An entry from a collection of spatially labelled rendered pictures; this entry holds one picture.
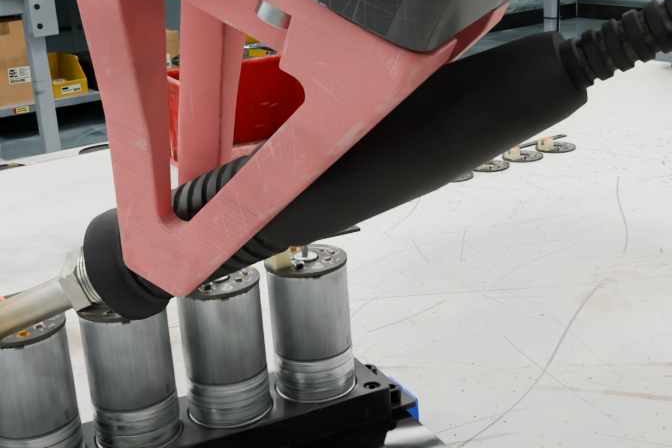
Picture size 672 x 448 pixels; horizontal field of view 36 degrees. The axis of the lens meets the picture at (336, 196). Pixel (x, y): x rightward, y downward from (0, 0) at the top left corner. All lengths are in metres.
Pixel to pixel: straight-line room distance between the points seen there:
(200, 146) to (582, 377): 0.19
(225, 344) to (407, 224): 0.25
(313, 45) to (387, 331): 0.26
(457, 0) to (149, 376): 0.17
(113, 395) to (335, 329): 0.07
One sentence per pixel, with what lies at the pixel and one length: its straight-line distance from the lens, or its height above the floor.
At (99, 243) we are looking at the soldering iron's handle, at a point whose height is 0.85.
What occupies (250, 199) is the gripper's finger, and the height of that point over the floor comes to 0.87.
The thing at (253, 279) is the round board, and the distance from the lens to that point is 0.30.
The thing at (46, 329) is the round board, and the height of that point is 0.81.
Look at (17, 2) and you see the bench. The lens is 2.68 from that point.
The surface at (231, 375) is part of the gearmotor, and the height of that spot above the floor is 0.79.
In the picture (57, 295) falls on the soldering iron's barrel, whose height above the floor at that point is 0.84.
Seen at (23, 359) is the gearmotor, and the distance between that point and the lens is 0.28.
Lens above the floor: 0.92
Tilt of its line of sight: 17 degrees down
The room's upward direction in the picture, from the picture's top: 4 degrees counter-clockwise
